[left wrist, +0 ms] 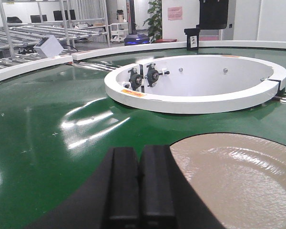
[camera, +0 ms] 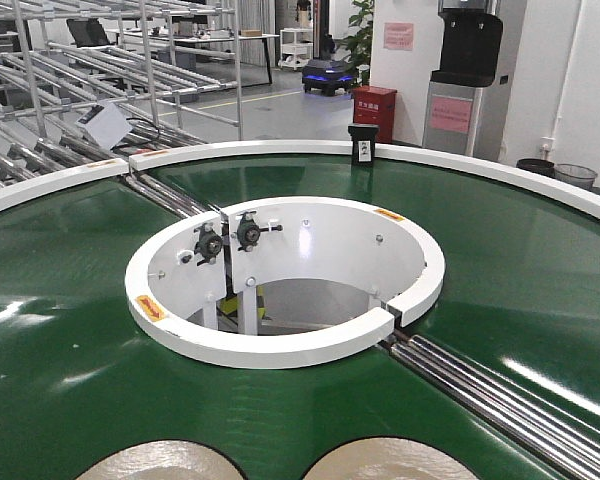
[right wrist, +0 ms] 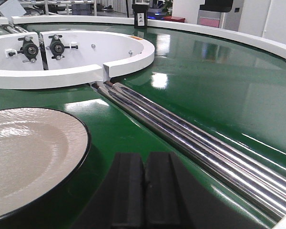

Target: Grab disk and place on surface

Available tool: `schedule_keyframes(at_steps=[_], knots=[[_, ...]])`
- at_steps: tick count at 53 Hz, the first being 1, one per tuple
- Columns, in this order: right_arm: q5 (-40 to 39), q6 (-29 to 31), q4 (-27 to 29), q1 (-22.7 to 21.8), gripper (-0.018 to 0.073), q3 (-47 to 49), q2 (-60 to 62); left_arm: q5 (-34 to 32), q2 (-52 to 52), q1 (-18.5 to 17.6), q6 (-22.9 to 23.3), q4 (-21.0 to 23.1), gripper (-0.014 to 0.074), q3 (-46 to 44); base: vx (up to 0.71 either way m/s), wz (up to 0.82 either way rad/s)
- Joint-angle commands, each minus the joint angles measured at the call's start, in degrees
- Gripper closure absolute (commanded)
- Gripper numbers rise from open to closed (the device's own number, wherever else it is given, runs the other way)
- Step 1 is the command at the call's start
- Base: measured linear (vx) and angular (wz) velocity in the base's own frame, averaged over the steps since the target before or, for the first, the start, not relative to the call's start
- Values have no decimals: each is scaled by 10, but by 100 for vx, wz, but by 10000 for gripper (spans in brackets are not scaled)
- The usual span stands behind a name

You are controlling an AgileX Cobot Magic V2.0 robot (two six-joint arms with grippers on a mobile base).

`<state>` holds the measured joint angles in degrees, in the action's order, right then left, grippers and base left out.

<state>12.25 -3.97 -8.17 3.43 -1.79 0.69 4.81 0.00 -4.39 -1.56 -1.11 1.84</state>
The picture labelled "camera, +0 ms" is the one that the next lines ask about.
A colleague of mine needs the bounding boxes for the beige black-rimmed plate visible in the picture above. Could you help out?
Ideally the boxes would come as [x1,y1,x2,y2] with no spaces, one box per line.
[78,440,245,479]
[303,437,477,479]

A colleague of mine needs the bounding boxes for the black sensor box on rim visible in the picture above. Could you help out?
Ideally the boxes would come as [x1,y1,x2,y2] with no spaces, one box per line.
[348,123,379,166]

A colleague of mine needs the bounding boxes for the red fire extinguisher box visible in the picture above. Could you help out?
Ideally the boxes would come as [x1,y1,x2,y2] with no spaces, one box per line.
[352,85,397,144]

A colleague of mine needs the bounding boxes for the blue lit mobile robot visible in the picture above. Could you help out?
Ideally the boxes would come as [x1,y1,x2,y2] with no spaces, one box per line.
[302,33,353,96]

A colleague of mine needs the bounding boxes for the black and grey water dispenser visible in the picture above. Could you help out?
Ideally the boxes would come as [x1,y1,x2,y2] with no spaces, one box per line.
[423,1,503,155]

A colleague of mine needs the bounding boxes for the green potted plant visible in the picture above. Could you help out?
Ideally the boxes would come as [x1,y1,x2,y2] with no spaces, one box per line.
[343,0,375,87]

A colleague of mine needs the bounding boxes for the green circular conveyor belt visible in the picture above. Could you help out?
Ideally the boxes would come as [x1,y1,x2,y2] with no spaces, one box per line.
[0,154,600,479]

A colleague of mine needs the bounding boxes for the black waste bin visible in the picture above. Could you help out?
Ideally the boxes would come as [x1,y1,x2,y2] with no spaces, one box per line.
[516,158,555,178]

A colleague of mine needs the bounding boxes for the metal roller rack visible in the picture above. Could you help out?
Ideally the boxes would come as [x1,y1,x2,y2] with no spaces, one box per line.
[0,1,242,188]

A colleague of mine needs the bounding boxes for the white outer conveyor rim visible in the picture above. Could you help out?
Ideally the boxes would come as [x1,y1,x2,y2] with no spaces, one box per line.
[0,140,600,220]

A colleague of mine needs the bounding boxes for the steel conveyor rollers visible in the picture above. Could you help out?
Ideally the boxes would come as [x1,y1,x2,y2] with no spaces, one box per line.
[380,330,600,479]

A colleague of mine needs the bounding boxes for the white inner conveyor ring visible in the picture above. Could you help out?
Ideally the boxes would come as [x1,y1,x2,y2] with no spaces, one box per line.
[124,195,446,370]

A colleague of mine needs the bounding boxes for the wire mesh waste basket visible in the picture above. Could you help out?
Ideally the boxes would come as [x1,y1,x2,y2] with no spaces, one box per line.
[554,163,598,191]

